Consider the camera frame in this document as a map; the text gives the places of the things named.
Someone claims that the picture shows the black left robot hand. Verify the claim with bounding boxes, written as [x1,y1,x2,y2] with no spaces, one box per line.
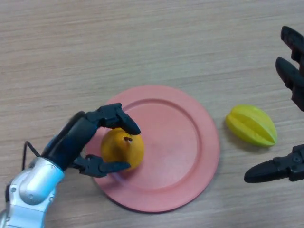
[41,102,141,178]

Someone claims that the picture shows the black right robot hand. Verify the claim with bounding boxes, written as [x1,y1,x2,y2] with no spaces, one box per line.
[244,25,304,183]

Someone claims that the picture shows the yellow pear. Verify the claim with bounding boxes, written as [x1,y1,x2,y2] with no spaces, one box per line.
[100,127,145,172]

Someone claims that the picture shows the pink round plate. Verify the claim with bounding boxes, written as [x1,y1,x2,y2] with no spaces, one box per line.
[85,85,221,213]

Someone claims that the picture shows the yellow-green starfruit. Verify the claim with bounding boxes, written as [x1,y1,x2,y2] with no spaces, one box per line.
[225,104,278,148]

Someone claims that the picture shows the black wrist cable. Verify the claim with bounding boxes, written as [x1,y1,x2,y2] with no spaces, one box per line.
[22,141,41,171]

